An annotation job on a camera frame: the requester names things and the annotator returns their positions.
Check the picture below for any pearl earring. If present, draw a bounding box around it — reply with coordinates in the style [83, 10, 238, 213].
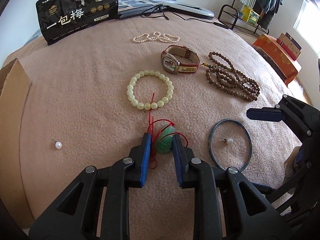
[54, 141, 62, 150]
[221, 138, 233, 145]

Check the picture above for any blue bangle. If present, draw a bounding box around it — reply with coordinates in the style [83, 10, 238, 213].
[208, 119, 253, 173]

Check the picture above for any brown wooden bead necklace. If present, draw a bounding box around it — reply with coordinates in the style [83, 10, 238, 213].
[201, 51, 261, 103]

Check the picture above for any green jade pendant red cord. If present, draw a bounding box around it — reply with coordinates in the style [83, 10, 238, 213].
[145, 93, 189, 170]

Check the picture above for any pale green bead bracelet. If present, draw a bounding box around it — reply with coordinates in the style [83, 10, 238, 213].
[126, 69, 175, 110]

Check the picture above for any red strap wristwatch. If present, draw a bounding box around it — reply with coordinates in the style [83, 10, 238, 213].
[161, 45, 200, 74]

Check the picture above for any white pearl necklace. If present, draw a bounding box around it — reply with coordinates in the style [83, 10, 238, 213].
[132, 31, 181, 44]

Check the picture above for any orange gift box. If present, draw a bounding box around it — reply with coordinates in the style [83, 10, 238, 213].
[253, 34, 302, 86]

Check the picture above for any dark red boxes stack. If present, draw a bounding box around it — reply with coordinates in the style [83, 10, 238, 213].
[277, 33, 302, 61]

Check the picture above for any yellow green box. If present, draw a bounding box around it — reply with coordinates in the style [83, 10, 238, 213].
[242, 5, 260, 25]

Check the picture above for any black metal clothes rack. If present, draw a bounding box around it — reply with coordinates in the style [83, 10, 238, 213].
[217, 0, 270, 36]

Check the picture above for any cardboard box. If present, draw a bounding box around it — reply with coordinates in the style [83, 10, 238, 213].
[1, 59, 34, 229]

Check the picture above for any black snack bag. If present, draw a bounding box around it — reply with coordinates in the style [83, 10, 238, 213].
[36, 0, 118, 45]

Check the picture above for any black cable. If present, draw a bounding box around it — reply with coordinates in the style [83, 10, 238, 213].
[140, 4, 230, 30]

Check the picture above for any white ring light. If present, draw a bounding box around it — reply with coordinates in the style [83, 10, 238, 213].
[115, 2, 215, 20]

